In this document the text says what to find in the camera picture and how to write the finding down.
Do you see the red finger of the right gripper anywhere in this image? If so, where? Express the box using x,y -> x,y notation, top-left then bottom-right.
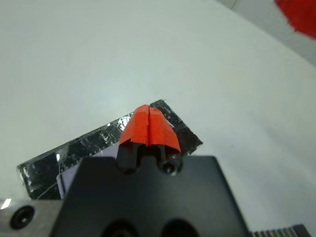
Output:
274,0 -> 316,40

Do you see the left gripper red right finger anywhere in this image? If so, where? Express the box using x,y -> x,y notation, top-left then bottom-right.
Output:
149,107 -> 184,176

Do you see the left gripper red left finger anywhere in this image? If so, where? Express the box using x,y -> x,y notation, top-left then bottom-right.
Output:
115,104 -> 151,175

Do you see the glossy black box lid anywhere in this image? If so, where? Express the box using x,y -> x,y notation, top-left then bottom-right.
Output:
16,98 -> 203,200

